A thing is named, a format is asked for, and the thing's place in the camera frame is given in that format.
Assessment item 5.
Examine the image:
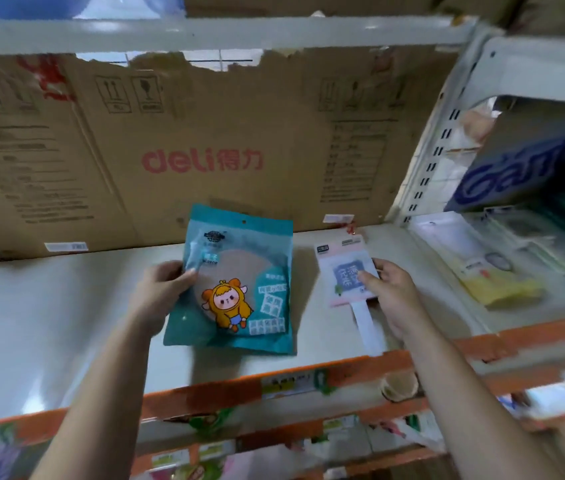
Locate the person's right hand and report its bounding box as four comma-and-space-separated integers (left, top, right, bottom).
357, 258, 431, 342

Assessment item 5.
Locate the person's left hand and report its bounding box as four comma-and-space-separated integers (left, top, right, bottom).
130, 259, 199, 338

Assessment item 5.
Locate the yellow mirror packet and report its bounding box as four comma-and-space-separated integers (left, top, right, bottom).
408, 211, 547, 309

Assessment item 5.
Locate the beige hand mirror brown print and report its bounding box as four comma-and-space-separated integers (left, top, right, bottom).
482, 205, 565, 277

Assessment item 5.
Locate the person's left forearm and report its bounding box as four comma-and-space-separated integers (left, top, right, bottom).
30, 319, 153, 480

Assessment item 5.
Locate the person's right forearm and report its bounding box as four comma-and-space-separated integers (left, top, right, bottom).
402, 329, 563, 480

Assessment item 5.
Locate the beige paper cup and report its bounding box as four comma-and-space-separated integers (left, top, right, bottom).
380, 372, 421, 403

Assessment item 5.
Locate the pile of white paper cards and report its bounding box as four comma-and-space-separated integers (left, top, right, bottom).
377, 414, 446, 453

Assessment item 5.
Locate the yellow white price label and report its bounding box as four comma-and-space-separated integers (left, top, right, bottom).
260, 368, 336, 399

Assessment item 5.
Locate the green snack packet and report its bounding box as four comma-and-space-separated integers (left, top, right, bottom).
187, 413, 236, 435

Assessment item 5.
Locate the cardboard sheet blue lettering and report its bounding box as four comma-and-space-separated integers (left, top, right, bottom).
444, 97, 565, 213

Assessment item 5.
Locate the brown cardboard sheet red print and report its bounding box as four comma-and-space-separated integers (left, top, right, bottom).
0, 44, 458, 261

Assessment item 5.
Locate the blue plastic basin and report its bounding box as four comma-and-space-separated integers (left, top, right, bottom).
0, 0, 96, 21
142, 0, 186, 18

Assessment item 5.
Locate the brown cardboard box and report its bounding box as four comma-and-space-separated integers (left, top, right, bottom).
184, 0, 528, 21
507, 0, 565, 35

